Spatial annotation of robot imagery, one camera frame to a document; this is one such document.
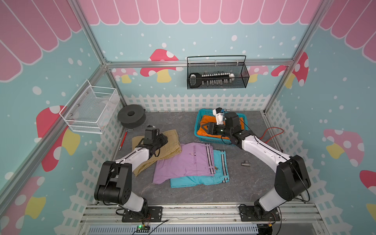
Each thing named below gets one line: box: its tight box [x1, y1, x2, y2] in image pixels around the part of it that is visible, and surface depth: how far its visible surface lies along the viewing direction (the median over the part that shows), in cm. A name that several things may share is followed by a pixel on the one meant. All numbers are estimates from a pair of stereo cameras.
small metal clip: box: [240, 160, 251, 167], surface depth 93 cm
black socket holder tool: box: [189, 72, 235, 89], surface depth 91 cm
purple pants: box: [152, 142, 215, 185], surface depth 90 cm
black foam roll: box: [117, 104, 147, 129], surface depth 115 cm
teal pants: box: [170, 149, 230, 188], surface depth 85 cm
